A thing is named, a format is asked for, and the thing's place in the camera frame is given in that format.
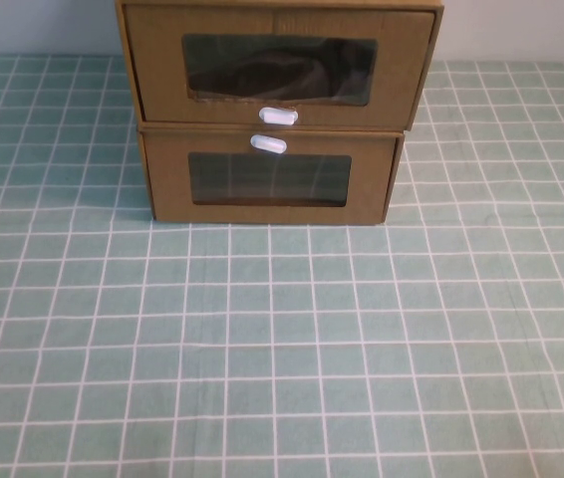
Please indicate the cardboard drawer with window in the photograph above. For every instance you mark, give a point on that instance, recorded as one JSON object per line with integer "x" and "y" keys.
{"x": 187, "y": 128}
{"x": 167, "y": 184}
{"x": 157, "y": 74}

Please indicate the brown cardboard shoe box shell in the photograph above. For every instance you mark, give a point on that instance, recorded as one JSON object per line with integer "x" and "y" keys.
{"x": 436, "y": 60}

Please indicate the green white grid tablecloth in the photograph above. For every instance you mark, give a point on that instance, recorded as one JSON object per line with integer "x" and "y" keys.
{"x": 282, "y": 358}

